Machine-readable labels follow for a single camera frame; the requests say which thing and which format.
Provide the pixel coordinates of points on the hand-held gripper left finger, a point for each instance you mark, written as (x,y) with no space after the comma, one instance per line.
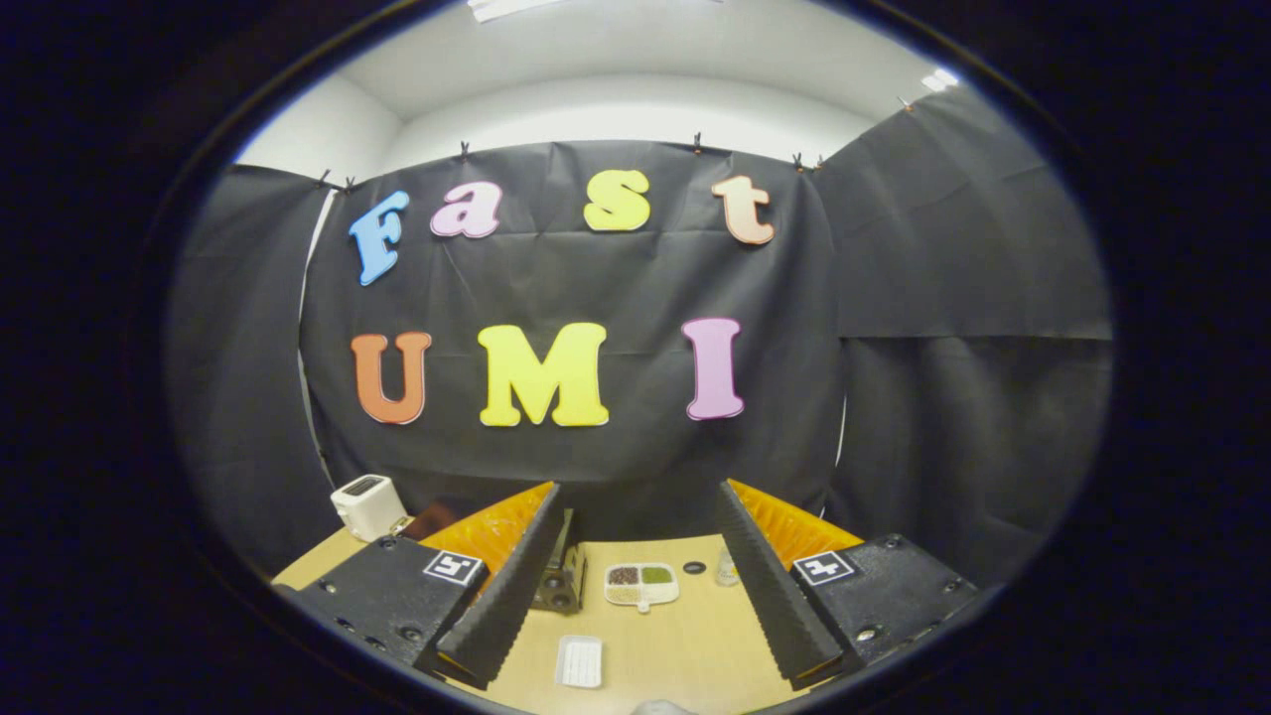
(506,596)

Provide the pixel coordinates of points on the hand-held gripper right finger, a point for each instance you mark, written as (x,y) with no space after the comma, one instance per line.
(779,596)

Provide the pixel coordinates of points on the black toaster oven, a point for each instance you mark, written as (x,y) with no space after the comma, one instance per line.
(566,581)

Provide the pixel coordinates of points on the white bread toaster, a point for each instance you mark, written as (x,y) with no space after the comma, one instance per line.
(367,511)

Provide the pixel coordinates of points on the clear glass bottle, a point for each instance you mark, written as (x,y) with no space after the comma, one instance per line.
(728,571)

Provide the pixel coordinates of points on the white rectangular tray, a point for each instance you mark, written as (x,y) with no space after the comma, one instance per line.
(579,662)

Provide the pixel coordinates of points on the white divided dish with grains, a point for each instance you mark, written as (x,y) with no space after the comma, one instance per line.
(655,594)

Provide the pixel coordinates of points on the row of black cloth clips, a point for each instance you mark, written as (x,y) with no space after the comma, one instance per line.
(697,142)

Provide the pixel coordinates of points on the ceiling light panel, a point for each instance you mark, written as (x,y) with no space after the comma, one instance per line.
(941,79)
(511,8)

